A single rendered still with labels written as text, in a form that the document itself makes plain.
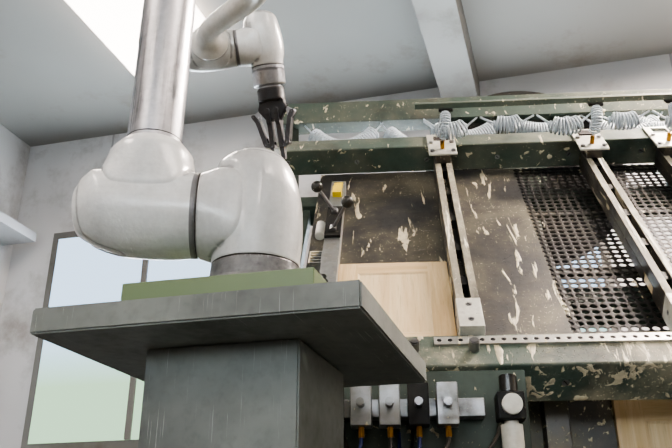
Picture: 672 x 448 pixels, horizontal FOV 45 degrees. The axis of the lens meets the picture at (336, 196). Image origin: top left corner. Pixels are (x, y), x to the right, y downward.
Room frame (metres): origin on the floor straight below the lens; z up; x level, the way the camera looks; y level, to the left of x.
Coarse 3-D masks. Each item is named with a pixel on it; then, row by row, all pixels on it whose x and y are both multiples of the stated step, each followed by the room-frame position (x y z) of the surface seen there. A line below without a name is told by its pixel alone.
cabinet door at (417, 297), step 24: (360, 264) 2.22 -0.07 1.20; (384, 264) 2.21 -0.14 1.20; (408, 264) 2.20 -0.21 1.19; (432, 264) 2.19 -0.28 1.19; (384, 288) 2.13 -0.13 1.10; (408, 288) 2.12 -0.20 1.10; (432, 288) 2.11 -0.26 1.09; (408, 312) 2.05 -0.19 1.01; (432, 312) 2.04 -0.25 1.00; (408, 336) 1.97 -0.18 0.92
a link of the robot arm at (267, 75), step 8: (272, 64) 1.85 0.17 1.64; (280, 64) 1.86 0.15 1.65; (256, 72) 1.86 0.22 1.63; (264, 72) 1.85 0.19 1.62; (272, 72) 1.85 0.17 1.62; (280, 72) 1.87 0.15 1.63; (256, 80) 1.87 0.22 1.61; (264, 80) 1.86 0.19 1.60; (272, 80) 1.86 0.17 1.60; (280, 80) 1.87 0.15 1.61; (256, 88) 1.92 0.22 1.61
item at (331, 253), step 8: (344, 184) 2.54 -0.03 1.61; (344, 192) 2.50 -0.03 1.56; (336, 200) 2.46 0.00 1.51; (328, 240) 2.28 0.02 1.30; (336, 240) 2.28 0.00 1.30; (328, 248) 2.25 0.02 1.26; (336, 248) 2.25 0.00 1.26; (328, 256) 2.22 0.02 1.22; (336, 256) 2.21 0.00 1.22; (328, 264) 2.19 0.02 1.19; (336, 264) 2.19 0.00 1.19; (320, 272) 2.16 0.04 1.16; (328, 272) 2.16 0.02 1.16; (336, 272) 2.16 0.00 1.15; (328, 280) 2.13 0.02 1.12; (336, 280) 2.13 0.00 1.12
